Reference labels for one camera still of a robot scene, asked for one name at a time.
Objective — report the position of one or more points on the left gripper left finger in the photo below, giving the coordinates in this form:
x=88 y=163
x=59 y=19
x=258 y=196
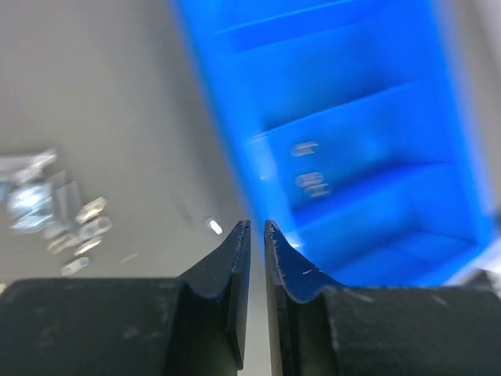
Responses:
x=192 y=324

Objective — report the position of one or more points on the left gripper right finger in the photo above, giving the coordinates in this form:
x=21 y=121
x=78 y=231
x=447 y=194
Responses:
x=318 y=326

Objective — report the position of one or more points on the small hex nut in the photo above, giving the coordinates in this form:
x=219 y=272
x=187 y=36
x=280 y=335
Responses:
x=91 y=210

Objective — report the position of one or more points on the silver t-slot nut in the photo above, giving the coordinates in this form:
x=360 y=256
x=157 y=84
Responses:
x=31 y=208
x=69 y=201

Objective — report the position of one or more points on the blue compartment bin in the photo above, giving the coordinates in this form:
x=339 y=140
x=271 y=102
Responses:
x=372 y=83

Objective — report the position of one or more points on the long silver screw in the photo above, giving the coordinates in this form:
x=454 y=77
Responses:
x=21 y=169

